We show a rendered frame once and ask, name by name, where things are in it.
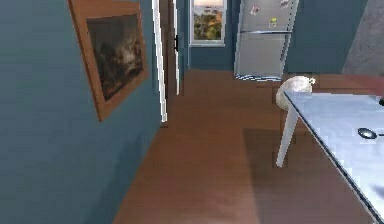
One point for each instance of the pale blue dining table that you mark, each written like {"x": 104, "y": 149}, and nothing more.
{"x": 346, "y": 133}

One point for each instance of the brown room door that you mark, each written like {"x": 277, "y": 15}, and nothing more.
{"x": 170, "y": 50}

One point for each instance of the white framed window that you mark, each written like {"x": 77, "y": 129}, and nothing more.
{"x": 208, "y": 23}

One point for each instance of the silver fridge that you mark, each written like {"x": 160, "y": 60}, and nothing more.
{"x": 263, "y": 50}

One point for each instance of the wood framed dark painting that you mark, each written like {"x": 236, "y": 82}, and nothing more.
{"x": 115, "y": 56}

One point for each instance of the silver spoon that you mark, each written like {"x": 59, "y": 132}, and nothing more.
{"x": 366, "y": 133}

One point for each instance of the small black object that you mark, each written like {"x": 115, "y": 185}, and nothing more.
{"x": 381, "y": 101}

